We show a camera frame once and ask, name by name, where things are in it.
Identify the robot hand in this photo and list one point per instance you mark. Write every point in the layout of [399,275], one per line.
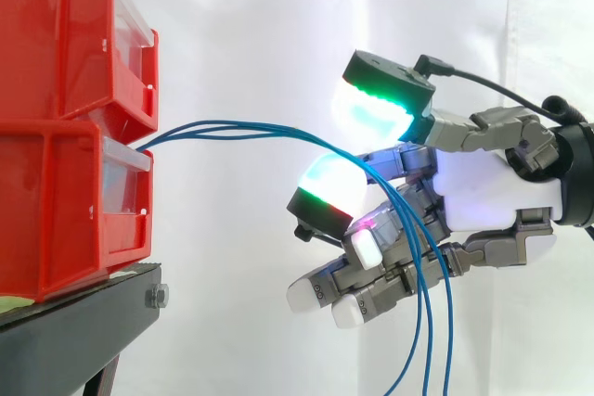
[482,192]

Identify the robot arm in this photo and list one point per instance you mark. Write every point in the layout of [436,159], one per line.
[577,173]

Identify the red storage bin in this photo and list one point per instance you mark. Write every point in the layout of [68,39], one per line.
[51,215]
[55,39]

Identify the black stand with green tape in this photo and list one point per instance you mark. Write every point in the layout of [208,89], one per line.
[69,326]

